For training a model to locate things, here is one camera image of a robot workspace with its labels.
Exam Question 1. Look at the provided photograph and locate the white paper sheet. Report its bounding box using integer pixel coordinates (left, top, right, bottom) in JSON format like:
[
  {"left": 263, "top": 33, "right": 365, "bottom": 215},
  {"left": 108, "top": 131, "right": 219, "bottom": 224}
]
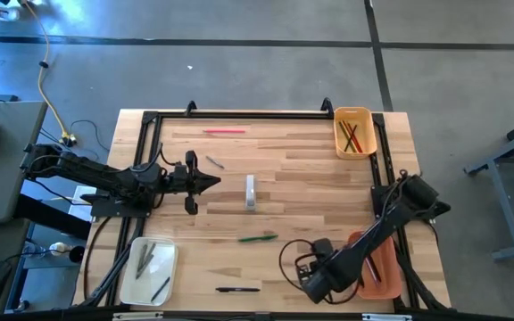
[{"left": 67, "top": 185, "right": 97, "bottom": 222}]

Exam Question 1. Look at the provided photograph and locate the grey desk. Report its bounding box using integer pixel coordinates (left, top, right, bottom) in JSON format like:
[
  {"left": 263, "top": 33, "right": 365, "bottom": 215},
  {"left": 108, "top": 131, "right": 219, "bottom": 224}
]
[{"left": 0, "top": 100, "right": 48, "bottom": 224}]

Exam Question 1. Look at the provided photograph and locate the green pencil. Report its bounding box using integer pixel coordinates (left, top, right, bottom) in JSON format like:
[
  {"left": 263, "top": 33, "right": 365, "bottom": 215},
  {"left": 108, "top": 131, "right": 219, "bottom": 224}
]
[{"left": 337, "top": 120, "right": 352, "bottom": 152}]

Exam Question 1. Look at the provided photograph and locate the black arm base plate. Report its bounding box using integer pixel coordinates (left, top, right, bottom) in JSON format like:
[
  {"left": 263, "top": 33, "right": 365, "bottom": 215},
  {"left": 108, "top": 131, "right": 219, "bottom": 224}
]
[
  {"left": 370, "top": 185, "right": 436, "bottom": 222},
  {"left": 90, "top": 191, "right": 155, "bottom": 219}
]

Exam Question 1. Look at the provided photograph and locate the yellow floor cable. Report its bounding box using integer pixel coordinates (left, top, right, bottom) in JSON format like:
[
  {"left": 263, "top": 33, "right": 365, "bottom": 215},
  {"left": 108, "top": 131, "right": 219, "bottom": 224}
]
[{"left": 20, "top": 0, "right": 78, "bottom": 146}]

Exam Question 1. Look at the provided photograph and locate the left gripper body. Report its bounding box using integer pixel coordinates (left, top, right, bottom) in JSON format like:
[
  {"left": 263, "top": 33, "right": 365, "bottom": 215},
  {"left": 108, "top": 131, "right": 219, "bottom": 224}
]
[{"left": 170, "top": 150, "right": 199, "bottom": 216}]

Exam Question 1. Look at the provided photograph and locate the grey metal table frame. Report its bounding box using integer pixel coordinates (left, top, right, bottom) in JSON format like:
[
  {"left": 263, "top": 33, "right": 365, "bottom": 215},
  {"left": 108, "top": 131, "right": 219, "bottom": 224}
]
[{"left": 464, "top": 111, "right": 514, "bottom": 262}]

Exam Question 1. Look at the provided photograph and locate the blue crayon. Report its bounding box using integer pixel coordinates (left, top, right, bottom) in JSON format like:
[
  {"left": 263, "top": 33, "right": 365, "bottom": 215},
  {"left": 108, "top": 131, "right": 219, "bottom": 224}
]
[{"left": 150, "top": 276, "right": 171, "bottom": 303}]

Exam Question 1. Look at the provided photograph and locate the pink pen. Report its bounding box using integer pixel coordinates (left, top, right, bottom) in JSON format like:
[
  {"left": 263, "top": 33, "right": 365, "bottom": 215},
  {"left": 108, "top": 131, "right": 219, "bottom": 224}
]
[{"left": 364, "top": 257, "right": 379, "bottom": 285}]

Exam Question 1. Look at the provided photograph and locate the black table frame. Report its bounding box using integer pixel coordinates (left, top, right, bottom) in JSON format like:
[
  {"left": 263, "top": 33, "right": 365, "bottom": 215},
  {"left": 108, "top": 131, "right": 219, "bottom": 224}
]
[{"left": 73, "top": 97, "right": 452, "bottom": 321}]

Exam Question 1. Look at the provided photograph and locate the orange red pencil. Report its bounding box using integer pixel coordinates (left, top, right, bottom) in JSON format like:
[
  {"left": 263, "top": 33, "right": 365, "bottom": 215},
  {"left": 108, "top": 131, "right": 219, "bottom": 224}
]
[{"left": 342, "top": 120, "right": 359, "bottom": 151}]

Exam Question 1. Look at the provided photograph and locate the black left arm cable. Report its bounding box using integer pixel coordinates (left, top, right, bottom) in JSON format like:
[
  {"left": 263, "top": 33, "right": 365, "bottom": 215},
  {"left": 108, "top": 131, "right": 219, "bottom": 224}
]
[{"left": 129, "top": 142, "right": 182, "bottom": 173}]

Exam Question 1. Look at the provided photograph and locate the orange plastic bin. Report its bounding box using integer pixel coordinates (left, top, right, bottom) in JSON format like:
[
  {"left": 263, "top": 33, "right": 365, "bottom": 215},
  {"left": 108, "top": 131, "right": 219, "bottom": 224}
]
[{"left": 348, "top": 229, "right": 403, "bottom": 300}]

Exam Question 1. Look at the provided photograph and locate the white plastic bin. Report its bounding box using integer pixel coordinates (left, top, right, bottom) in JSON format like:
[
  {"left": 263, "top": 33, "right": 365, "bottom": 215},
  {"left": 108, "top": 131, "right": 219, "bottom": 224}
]
[{"left": 119, "top": 236, "right": 179, "bottom": 308}]

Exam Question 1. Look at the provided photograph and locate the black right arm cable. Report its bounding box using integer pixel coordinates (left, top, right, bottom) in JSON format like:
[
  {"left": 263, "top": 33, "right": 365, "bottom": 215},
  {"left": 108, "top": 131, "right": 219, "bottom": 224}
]
[{"left": 278, "top": 238, "right": 361, "bottom": 307}]

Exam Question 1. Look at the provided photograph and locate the yellow plastic bin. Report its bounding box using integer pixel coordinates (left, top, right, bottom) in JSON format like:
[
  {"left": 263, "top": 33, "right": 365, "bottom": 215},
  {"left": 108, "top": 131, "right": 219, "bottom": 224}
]
[{"left": 333, "top": 106, "right": 378, "bottom": 161}]

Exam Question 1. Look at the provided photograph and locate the green pen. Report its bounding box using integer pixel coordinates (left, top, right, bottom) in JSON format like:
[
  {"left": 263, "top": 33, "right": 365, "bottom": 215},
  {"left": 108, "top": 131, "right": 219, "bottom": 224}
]
[{"left": 237, "top": 233, "right": 279, "bottom": 243}]

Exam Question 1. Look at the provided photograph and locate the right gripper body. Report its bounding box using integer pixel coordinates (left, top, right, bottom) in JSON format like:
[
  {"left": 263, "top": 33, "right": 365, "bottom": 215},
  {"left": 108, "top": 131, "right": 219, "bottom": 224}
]
[{"left": 295, "top": 238, "right": 335, "bottom": 286}]

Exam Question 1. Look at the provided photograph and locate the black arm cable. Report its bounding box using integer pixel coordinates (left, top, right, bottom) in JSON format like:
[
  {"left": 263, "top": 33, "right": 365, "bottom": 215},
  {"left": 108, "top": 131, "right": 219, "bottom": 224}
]
[
  {"left": 278, "top": 238, "right": 361, "bottom": 307},
  {"left": 129, "top": 142, "right": 182, "bottom": 173}
]

